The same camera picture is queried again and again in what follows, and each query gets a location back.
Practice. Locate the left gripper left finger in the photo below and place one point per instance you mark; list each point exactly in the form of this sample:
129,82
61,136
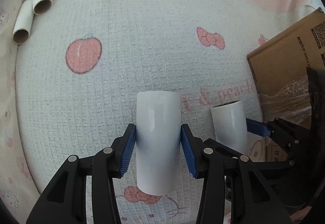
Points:
64,198

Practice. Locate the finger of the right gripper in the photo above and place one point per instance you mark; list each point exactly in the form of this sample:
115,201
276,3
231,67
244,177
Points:
221,149
291,138

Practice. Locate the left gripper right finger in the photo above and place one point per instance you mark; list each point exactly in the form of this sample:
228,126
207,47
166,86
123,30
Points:
228,180

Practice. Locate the white paper tube pair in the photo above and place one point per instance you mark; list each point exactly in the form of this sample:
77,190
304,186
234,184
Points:
230,126
158,125

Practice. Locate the brown cardboard box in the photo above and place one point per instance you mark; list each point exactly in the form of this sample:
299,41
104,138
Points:
279,69

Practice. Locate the pink white Hello Kitty blanket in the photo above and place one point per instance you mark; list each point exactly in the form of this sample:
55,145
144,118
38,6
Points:
78,75

